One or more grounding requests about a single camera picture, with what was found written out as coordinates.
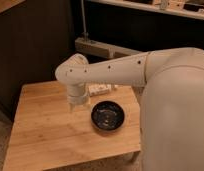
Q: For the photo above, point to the white plastic bottle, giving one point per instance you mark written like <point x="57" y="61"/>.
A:
<point x="99" y="89"/>

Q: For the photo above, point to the upper wooden shelf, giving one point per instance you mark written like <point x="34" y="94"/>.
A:
<point x="182" y="8"/>

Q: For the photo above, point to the grey metal beam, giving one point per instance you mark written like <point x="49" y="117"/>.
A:
<point x="103" y="50"/>

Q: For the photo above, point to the wooden table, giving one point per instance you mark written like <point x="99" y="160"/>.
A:
<point x="47" y="134"/>

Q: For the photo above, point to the black ceramic bowl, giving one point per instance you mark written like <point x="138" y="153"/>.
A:
<point x="107" y="116"/>

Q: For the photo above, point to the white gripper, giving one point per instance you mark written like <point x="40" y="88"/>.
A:
<point x="77" y="95"/>

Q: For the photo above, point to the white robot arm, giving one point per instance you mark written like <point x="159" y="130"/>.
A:
<point x="170" y="86"/>

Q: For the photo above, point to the metal vertical pole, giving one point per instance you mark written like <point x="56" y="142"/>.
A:
<point x="85" y="33"/>

